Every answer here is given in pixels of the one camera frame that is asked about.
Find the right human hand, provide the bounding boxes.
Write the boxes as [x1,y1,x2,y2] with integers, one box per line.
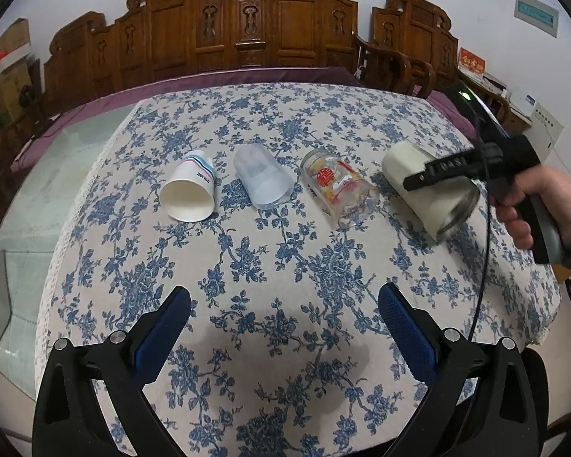
[491,164,571,251]

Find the clear glass red print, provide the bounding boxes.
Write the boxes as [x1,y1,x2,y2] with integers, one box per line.
[300,149,380,229]

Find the stacked cardboard boxes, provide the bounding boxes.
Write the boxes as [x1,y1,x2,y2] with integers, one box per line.
[0,18,33,131]

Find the red paper box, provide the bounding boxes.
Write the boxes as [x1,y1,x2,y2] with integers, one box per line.
[458,48,486,77]

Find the white paper cup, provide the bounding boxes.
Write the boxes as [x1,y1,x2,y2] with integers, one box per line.
[159,150,216,223]

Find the wooden side table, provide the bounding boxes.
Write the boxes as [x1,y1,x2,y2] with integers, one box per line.
[457,69,531,135]

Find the white device box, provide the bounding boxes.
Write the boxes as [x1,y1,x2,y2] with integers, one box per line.
[506,88,564,162]

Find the wall electrical panel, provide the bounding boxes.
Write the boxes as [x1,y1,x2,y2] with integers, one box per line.
[514,0,559,38]

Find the blue floral tablecloth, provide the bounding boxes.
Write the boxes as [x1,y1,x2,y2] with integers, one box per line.
[35,84,561,456]

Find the cream sleeved steel cup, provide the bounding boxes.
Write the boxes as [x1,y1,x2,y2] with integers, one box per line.
[381,141,481,243]

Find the purple armchair cushion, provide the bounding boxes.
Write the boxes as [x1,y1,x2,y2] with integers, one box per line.
[426,90,477,141]

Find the purple sofa cushion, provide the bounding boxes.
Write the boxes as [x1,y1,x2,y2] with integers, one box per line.
[11,66,361,172]

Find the carved wooden armchair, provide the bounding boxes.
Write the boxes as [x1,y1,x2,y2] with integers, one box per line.
[355,0,458,98]

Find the frosted plastic cup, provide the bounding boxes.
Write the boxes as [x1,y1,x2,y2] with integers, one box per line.
[234,144,294,211]

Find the carved wooden sofa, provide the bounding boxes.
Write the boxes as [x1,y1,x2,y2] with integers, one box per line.
[44,0,358,115]

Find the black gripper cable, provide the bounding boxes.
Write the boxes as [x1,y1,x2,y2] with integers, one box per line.
[465,117,494,344]

